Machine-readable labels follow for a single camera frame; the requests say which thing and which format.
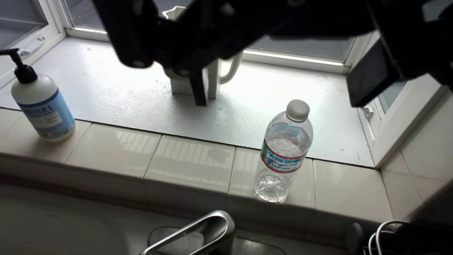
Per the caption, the blue label soap dispenser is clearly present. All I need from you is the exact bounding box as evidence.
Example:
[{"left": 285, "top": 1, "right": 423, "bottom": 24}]
[{"left": 0, "top": 48, "right": 75, "bottom": 141}]

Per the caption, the white mug with green design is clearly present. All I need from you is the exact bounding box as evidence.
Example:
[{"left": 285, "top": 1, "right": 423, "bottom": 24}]
[{"left": 162, "top": 5, "right": 242, "bottom": 99}]

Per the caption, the clear plastic water bottle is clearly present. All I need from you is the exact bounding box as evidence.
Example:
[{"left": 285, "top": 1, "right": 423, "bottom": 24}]
[{"left": 253, "top": 99, "right": 312, "bottom": 202}]

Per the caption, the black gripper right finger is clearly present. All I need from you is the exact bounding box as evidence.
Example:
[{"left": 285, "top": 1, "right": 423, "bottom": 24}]
[{"left": 346, "top": 8, "right": 453, "bottom": 107}]

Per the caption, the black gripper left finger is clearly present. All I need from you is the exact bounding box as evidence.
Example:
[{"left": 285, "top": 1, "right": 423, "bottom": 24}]
[{"left": 92, "top": 0, "right": 158, "bottom": 67}]

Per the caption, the black wire dish rack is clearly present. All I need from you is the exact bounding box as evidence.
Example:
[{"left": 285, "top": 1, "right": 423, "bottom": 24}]
[{"left": 345, "top": 219, "right": 453, "bottom": 255}]

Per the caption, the chrome sink faucet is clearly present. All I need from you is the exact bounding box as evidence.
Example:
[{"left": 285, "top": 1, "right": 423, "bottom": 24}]
[{"left": 138, "top": 208, "right": 287, "bottom": 255}]

